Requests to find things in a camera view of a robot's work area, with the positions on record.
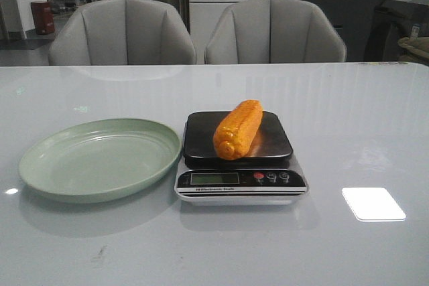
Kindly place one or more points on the orange corn cob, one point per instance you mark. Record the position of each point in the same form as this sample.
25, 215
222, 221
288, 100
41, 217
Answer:
236, 132

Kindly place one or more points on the black silver kitchen scale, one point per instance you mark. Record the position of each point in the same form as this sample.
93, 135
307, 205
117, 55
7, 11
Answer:
269, 175

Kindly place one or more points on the grey upholstered chair right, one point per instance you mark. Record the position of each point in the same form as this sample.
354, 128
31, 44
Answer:
274, 32

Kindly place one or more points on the grey upholstered chair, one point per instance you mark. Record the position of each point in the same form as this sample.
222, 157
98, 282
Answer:
123, 32
274, 32

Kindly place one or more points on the light green oval plate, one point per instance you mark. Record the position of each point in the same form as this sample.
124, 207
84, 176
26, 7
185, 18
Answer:
101, 160

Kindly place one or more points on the grey upholstered chair left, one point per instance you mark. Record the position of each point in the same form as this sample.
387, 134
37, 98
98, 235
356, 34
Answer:
123, 32

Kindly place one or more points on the red trash bin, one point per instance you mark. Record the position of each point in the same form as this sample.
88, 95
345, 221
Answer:
43, 18

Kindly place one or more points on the black appliance at right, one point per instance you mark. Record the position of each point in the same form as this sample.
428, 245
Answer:
392, 21

